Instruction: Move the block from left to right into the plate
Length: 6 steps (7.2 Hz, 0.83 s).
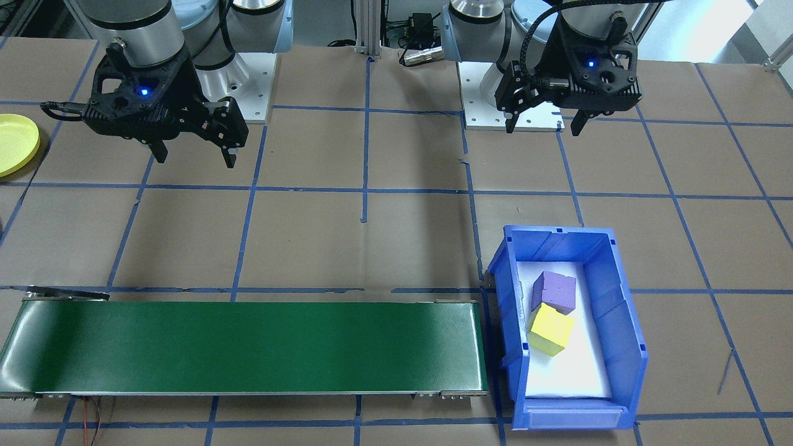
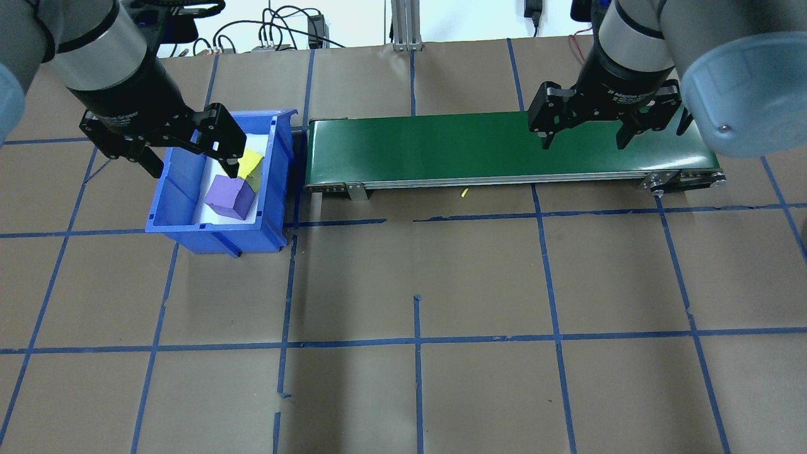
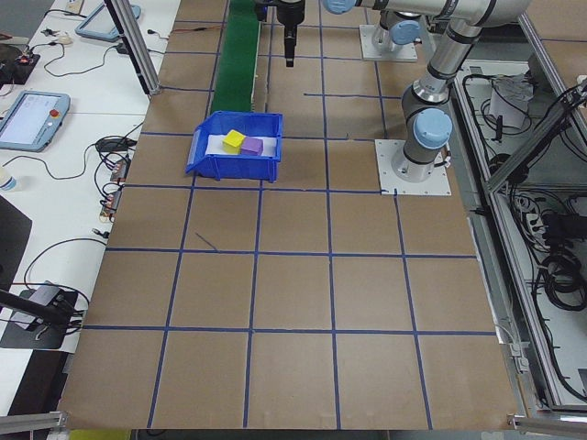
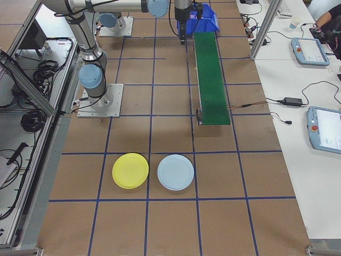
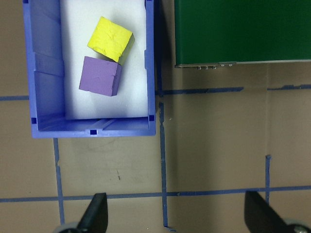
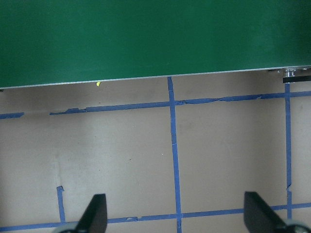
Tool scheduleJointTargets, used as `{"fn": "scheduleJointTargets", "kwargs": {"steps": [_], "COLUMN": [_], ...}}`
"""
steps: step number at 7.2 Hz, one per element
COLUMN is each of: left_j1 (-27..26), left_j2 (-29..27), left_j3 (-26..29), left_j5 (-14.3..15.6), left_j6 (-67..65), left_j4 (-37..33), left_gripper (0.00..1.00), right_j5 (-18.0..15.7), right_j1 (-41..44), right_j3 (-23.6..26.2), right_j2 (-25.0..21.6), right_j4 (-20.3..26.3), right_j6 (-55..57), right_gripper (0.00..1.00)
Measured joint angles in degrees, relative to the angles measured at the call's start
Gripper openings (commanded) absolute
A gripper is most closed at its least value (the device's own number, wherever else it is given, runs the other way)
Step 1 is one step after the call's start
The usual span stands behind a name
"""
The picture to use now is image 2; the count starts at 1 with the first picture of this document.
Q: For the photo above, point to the yellow foam block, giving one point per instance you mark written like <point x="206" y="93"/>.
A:
<point x="251" y="162"/>

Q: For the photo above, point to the purple foam block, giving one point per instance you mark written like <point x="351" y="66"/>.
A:
<point x="230" y="197"/>

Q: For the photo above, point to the grey connector block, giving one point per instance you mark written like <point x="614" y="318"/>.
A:
<point x="271" y="45"/>

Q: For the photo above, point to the white foam pad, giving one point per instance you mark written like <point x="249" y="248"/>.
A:
<point x="260" y="142"/>

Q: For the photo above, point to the blue plastic bin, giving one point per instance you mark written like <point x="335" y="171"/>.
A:
<point x="183" y="183"/>

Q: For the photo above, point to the black power adapter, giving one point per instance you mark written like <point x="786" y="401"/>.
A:
<point x="317" y="30"/>
<point x="533" y="9"/>

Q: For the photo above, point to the green conveyor belt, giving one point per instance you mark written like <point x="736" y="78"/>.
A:
<point x="441" y="151"/>

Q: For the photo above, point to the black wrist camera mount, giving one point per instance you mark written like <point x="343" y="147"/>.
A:
<point x="583" y="9"/>
<point x="176" y="28"/>

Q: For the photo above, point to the aluminium extrusion post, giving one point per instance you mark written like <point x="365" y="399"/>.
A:
<point x="406" y="25"/>

